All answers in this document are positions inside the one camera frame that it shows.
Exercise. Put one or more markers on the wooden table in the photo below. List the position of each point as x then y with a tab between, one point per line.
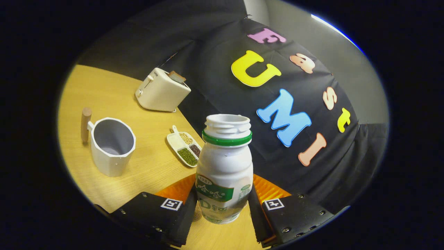
104	90

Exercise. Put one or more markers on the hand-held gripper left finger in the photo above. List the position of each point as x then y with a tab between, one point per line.
149	213

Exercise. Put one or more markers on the round cork coaster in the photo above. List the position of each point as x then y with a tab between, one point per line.
197	212

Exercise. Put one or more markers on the white juice bottle green label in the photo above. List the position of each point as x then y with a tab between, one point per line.
225	163

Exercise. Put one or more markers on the white divided dish with beans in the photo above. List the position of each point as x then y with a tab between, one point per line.
184	147

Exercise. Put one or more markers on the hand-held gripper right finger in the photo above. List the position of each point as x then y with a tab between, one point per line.
295	213

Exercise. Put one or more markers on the cream toaster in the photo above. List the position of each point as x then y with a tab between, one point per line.
161	92

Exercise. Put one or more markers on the toast slice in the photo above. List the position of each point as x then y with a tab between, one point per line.
177	76

